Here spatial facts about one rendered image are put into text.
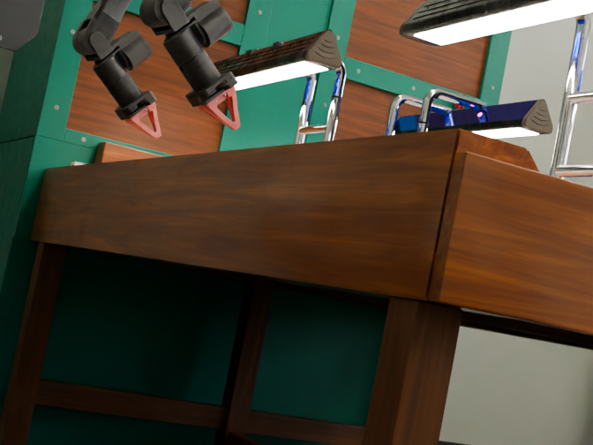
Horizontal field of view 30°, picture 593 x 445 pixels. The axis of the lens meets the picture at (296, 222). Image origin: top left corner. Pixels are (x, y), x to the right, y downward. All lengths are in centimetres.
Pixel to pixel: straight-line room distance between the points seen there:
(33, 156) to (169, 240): 102
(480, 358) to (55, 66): 248
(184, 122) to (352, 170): 167
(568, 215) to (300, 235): 38
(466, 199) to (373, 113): 210
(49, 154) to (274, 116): 64
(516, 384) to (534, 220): 367
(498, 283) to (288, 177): 43
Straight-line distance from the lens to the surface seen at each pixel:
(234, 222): 164
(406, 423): 120
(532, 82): 485
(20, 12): 201
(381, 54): 327
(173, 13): 199
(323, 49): 228
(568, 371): 507
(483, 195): 117
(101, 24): 241
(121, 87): 242
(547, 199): 122
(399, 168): 126
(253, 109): 306
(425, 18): 189
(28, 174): 285
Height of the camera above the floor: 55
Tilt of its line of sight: 4 degrees up
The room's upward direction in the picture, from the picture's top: 11 degrees clockwise
